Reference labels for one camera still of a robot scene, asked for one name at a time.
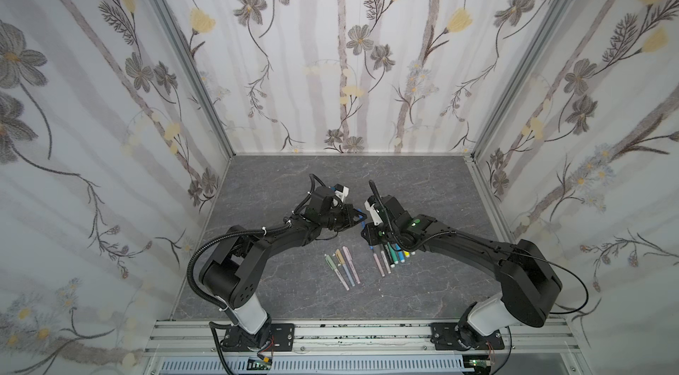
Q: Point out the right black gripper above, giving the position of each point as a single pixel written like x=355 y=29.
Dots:
x=376 y=229

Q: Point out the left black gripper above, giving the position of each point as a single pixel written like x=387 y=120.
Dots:
x=347 y=211

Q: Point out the tan cap blue pen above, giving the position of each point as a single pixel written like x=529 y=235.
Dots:
x=343 y=264

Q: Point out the purple cap pink pen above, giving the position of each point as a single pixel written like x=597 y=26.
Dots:
x=385 y=261

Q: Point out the pink speckled pen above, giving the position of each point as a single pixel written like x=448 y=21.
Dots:
x=377 y=261

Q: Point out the black white pen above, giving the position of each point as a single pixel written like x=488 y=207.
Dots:
x=389 y=256

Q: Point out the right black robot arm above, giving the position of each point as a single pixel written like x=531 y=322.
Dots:
x=529 y=286

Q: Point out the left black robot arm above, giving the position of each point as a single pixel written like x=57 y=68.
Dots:
x=227 y=270

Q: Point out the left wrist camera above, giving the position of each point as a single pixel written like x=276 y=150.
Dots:
x=340 y=194

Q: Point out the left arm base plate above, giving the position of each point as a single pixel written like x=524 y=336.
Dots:
x=272 y=337

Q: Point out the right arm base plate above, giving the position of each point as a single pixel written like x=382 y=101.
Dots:
x=453 y=336

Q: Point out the white perforated cable duct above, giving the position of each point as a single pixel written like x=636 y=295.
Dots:
x=449 y=364

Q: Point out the aluminium mounting rail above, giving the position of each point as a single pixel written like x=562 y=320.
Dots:
x=366 y=337

